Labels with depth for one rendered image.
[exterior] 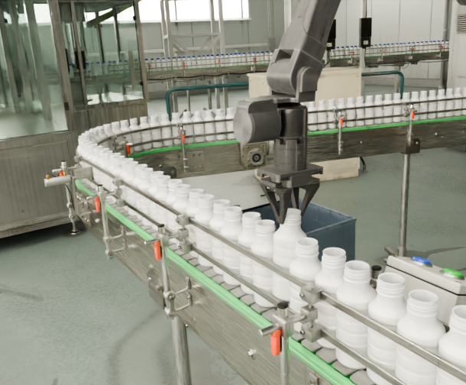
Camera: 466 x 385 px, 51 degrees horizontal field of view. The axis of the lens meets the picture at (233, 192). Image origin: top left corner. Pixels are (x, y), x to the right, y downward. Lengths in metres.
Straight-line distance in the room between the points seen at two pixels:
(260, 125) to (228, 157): 1.91
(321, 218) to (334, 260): 0.92
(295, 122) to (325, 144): 2.04
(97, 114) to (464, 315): 5.77
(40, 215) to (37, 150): 0.53
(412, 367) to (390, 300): 0.09
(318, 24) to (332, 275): 0.40
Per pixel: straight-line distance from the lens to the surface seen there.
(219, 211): 1.06
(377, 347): 0.76
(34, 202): 4.22
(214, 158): 2.66
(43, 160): 4.17
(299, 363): 0.88
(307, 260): 0.83
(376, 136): 3.00
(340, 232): 1.55
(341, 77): 5.38
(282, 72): 0.81
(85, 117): 6.19
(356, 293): 0.76
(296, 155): 0.82
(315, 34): 0.82
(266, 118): 0.78
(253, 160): 2.58
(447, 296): 0.84
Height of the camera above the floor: 1.49
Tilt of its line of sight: 17 degrees down
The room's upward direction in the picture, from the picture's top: 3 degrees counter-clockwise
